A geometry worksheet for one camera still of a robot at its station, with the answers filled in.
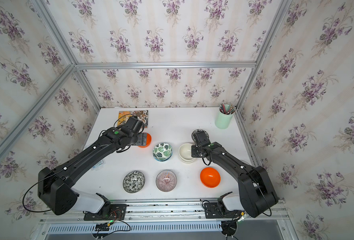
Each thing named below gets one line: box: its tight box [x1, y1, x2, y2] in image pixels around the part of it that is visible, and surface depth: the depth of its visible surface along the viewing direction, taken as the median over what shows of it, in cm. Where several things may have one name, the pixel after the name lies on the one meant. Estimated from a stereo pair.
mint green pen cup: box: [215, 103, 237, 130], surface depth 103 cm
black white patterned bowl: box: [122, 170, 146, 194], surface depth 83 cm
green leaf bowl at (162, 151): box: [152, 142, 173, 162], surface depth 94 cm
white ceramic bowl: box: [178, 143, 196, 164], surface depth 90 cm
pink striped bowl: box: [155, 170, 178, 192], surface depth 83 cm
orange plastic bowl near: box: [200, 167, 221, 189], surface depth 83 cm
